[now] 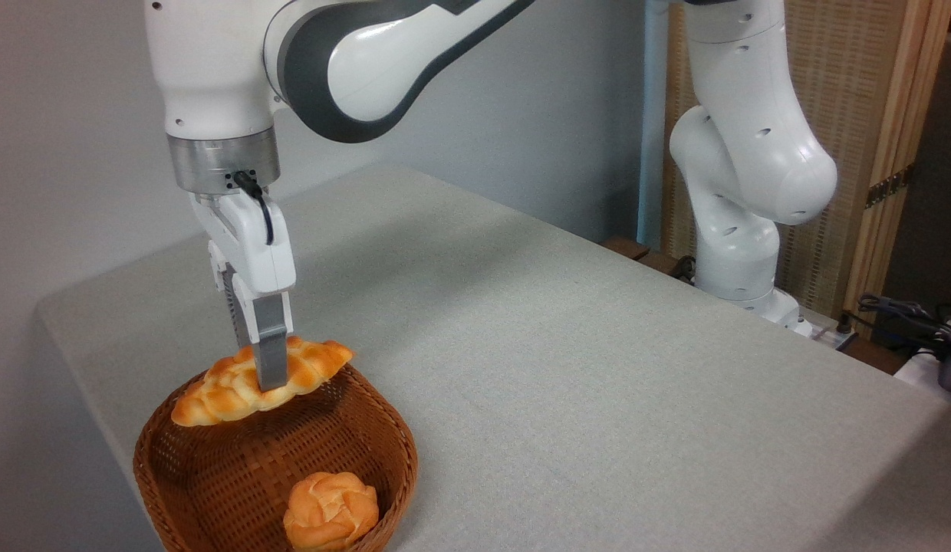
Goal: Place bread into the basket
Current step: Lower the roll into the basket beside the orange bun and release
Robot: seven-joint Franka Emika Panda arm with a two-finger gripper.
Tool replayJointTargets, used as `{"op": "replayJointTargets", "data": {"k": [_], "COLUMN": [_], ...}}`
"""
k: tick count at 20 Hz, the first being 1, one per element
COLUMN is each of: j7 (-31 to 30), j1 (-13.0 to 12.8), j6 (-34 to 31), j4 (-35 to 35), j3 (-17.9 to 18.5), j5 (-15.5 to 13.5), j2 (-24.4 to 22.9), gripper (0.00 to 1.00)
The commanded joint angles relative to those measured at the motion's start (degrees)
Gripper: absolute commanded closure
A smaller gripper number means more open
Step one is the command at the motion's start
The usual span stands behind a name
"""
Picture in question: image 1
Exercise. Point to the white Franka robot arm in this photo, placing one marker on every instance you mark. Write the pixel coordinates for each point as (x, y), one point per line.
(215, 77)

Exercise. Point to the brown wooden ledge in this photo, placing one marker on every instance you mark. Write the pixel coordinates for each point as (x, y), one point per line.
(636, 251)

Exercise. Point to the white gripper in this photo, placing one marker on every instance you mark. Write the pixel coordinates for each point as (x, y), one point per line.
(249, 249)

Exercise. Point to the metal screen hinge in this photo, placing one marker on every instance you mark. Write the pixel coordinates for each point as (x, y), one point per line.
(886, 188)

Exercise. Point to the brown woven wicker basket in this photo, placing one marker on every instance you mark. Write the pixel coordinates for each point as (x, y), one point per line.
(215, 475)

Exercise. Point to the light blue vertical pipe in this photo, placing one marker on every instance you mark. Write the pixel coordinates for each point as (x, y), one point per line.
(652, 130)

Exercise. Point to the round golden bread bun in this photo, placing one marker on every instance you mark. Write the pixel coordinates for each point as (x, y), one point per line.
(330, 512)

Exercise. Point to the braided golden bread loaf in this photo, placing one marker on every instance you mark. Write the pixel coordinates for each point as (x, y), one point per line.
(222, 391)

